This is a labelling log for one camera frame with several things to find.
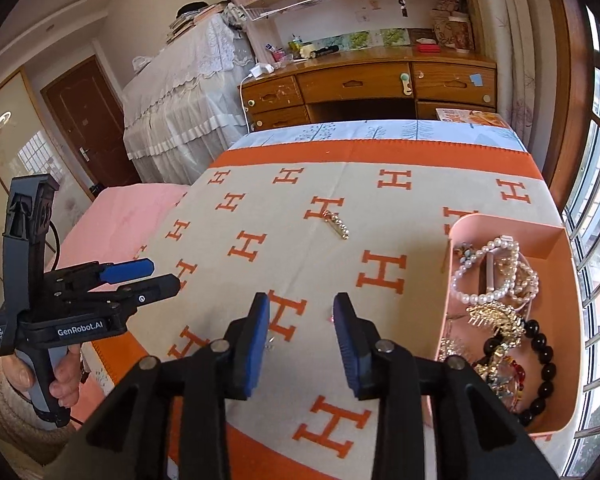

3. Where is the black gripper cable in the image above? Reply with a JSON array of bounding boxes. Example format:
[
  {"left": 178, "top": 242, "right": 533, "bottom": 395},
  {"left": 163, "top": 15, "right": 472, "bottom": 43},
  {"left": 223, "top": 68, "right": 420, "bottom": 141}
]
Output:
[{"left": 10, "top": 220, "right": 88, "bottom": 431}]

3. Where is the white pearl necklace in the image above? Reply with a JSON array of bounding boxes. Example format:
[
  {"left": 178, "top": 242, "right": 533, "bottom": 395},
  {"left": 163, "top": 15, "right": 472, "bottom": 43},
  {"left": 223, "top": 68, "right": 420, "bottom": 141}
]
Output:
[{"left": 510, "top": 255, "right": 541, "bottom": 311}]

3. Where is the frosted glass sliding door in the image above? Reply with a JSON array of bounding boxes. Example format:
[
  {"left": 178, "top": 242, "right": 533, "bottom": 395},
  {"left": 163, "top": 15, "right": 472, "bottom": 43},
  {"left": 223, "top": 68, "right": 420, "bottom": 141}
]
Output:
[{"left": 0, "top": 72, "right": 96, "bottom": 306}]

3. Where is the gold pearl hair clip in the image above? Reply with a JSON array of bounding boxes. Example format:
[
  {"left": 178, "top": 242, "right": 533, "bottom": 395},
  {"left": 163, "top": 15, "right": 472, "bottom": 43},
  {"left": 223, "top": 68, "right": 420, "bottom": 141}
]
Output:
[{"left": 321, "top": 211, "right": 351, "bottom": 240}]

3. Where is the white charger cable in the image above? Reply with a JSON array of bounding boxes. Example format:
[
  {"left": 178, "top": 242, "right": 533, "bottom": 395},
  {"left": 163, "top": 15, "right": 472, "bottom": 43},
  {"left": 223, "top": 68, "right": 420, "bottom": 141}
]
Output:
[{"left": 238, "top": 75, "right": 257, "bottom": 133}]

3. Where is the person's left hand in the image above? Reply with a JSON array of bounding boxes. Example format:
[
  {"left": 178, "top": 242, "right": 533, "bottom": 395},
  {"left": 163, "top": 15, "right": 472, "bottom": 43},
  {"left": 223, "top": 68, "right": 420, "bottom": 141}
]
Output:
[{"left": 0, "top": 342, "right": 86, "bottom": 409}]

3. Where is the wooden desk with drawers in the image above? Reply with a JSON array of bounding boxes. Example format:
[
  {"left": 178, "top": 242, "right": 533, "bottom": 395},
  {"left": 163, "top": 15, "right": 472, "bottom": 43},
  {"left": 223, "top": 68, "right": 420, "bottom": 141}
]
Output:
[{"left": 239, "top": 50, "right": 498, "bottom": 133}]

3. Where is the pink box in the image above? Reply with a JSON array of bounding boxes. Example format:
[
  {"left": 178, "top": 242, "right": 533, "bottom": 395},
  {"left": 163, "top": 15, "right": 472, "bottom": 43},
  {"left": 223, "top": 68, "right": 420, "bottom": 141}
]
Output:
[{"left": 432, "top": 214, "right": 583, "bottom": 433}]

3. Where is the stack of books on piano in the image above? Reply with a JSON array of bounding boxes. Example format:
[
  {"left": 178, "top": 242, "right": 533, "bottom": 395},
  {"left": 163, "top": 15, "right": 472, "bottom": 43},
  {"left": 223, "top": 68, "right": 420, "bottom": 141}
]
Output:
[{"left": 166, "top": 2, "right": 228, "bottom": 43}]

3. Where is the cluster of small bottles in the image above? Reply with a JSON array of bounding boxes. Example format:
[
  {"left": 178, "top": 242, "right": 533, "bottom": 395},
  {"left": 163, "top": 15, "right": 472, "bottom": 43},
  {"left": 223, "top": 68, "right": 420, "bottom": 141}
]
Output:
[{"left": 265, "top": 34, "right": 313, "bottom": 63}]

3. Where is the floral curtain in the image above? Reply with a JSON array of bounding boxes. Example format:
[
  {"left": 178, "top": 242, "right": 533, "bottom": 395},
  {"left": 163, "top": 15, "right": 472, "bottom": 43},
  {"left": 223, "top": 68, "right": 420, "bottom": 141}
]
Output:
[{"left": 480, "top": 0, "right": 551, "bottom": 161}]

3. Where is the piano under white lace cover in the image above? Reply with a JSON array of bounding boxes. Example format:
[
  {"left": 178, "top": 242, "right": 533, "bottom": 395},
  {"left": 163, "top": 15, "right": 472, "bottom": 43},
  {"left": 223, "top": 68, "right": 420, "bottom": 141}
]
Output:
[{"left": 122, "top": 10, "right": 253, "bottom": 186}]

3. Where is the rhinestone pearl hair comb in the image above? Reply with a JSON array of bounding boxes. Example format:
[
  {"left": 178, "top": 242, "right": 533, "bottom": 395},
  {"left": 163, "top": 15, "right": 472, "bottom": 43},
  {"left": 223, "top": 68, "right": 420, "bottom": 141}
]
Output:
[{"left": 439, "top": 300, "right": 528, "bottom": 361}]

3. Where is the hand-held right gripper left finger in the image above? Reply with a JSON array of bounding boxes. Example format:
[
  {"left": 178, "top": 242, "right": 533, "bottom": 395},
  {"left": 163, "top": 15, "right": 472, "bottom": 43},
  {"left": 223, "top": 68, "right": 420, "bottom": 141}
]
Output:
[{"left": 67, "top": 292, "right": 272, "bottom": 480}]

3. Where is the orange magazine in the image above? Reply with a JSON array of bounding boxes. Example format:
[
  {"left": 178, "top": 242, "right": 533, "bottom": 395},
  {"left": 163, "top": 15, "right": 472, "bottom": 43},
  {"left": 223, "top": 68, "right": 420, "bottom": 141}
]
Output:
[{"left": 436, "top": 108, "right": 508, "bottom": 128}]

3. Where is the person's left forearm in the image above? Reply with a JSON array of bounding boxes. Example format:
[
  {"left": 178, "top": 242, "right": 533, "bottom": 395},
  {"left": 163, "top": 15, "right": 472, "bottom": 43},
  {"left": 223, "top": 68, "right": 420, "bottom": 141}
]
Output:
[{"left": 0, "top": 375, "right": 73, "bottom": 461}]

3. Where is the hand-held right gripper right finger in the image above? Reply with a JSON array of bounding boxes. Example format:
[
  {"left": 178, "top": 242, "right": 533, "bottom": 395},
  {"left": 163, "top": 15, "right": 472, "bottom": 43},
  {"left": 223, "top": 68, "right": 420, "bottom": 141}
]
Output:
[{"left": 332, "top": 292, "right": 561, "bottom": 480}]

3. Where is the brown wooden door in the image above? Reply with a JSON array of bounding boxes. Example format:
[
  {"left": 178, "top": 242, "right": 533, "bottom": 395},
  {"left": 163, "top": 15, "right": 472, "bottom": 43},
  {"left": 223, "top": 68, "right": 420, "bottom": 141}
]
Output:
[{"left": 41, "top": 57, "right": 141, "bottom": 188}]

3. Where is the orange and beige patterned blanket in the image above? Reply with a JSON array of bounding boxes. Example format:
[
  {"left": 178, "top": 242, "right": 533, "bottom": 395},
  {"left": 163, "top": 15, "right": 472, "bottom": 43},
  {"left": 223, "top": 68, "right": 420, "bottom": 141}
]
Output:
[{"left": 80, "top": 140, "right": 581, "bottom": 480}]

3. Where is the patterned paper cup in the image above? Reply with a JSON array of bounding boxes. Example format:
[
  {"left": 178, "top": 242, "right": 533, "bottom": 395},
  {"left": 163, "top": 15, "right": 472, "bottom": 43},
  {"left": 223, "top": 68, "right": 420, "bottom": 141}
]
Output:
[{"left": 447, "top": 15, "right": 471, "bottom": 52}]

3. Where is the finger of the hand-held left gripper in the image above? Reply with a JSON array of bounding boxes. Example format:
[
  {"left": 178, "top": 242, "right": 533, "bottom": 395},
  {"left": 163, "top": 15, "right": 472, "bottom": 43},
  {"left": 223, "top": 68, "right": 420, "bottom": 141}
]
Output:
[
  {"left": 55, "top": 274, "right": 182, "bottom": 322},
  {"left": 47, "top": 258, "right": 156, "bottom": 293}
]

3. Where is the black bead bracelet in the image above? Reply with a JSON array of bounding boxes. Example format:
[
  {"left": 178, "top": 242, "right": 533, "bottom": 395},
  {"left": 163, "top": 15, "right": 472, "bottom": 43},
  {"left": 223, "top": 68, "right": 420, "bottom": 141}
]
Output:
[{"left": 472, "top": 319, "right": 558, "bottom": 428}]

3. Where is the light blue printed sheet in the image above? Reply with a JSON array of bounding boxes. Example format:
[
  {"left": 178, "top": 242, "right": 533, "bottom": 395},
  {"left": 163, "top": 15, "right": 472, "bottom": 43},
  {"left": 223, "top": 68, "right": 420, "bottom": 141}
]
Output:
[{"left": 228, "top": 120, "right": 528, "bottom": 153}]

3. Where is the brown patterned paper bag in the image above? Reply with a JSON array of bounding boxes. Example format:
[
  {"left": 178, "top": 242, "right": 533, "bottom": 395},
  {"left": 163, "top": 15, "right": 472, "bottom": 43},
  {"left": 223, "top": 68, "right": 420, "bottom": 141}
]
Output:
[{"left": 432, "top": 0, "right": 473, "bottom": 46}]

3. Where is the white pearl bracelet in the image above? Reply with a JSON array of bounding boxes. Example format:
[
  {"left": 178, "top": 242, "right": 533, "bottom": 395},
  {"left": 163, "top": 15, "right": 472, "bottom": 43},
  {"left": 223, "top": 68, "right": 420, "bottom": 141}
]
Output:
[{"left": 451, "top": 239, "right": 521, "bottom": 306}]

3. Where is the strip of green leaf pictures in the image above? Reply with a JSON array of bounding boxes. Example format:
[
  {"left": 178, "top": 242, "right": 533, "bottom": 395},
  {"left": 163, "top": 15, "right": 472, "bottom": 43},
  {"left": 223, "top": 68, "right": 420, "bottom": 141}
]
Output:
[{"left": 320, "top": 28, "right": 411, "bottom": 51}]

